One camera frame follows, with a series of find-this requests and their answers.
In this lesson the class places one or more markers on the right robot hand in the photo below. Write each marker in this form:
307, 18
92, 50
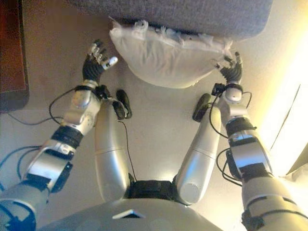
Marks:
233, 73

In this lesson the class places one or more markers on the silver robot leg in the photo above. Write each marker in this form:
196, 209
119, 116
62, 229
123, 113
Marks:
202, 149
109, 149

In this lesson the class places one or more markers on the grey robot torso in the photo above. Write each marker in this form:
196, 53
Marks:
144, 211

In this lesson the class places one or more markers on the silver left robot leg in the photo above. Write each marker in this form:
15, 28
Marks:
109, 149

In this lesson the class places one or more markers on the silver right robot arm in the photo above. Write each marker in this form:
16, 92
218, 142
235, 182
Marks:
250, 154

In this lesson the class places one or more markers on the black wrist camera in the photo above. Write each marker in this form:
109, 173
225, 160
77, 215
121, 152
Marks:
217, 89
103, 92

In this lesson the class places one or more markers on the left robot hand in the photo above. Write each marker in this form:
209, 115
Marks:
91, 69

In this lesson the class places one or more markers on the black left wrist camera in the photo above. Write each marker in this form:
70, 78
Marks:
103, 92

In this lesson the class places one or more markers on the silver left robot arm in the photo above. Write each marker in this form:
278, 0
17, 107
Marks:
79, 113

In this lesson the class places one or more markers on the silver right robot leg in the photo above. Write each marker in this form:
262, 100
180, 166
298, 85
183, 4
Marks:
202, 149

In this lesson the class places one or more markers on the white fringed cushion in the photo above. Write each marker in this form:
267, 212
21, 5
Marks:
168, 57

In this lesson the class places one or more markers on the grey fabric armchair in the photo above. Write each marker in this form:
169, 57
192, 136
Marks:
192, 14

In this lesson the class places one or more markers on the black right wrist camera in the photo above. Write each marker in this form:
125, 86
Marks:
217, 89

